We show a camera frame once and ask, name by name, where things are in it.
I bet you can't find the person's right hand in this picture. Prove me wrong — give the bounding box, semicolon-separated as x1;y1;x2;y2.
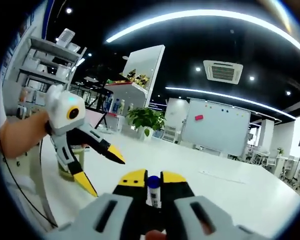
144;229;167;240

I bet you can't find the white table cable cover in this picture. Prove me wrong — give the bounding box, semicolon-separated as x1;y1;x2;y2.
198;169;246;185

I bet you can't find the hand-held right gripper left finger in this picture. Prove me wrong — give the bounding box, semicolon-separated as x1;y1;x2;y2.
46;168;151;240

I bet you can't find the black cable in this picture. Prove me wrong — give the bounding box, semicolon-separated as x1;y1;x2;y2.
0;128;55;227
38;141;58;228

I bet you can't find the green drink bottle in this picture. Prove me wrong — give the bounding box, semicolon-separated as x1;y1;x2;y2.
57;146;86;183

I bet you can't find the group of office chairs desks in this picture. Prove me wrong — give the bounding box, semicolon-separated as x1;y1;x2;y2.
249;144;300;193

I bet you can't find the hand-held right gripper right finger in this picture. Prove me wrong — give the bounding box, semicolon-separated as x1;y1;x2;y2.
160;170;273;240

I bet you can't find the pile of snack packets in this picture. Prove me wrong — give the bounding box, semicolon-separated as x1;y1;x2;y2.
119;69;151;87

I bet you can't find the white mesh chair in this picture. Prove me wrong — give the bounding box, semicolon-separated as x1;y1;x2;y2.
163;124;181;144

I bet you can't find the large whiteboard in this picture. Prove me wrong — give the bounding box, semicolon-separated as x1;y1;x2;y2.
181;97;252;156

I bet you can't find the blue white wall poster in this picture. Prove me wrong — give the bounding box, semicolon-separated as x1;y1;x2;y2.
1;0;49;76

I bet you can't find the blue cap whiteboard marker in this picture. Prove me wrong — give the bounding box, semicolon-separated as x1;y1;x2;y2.
146;175;163;209

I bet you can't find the ceiling air conditioner vent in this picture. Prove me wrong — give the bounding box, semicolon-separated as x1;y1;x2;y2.
202;59;244;85

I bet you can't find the white plant pot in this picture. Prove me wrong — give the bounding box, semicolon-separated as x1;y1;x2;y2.
137;126;153;140

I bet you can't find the long ceiling light strip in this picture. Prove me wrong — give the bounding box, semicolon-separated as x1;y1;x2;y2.
164;86;298;121
104;9;300;53

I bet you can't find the grey metal storage rack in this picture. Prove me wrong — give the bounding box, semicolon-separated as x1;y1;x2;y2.
16;27;88;101

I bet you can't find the white display stand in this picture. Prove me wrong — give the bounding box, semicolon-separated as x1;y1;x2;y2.
103;44;166;133

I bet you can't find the green leafy plant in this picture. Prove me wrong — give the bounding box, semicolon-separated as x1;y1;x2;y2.
126;107;167;137

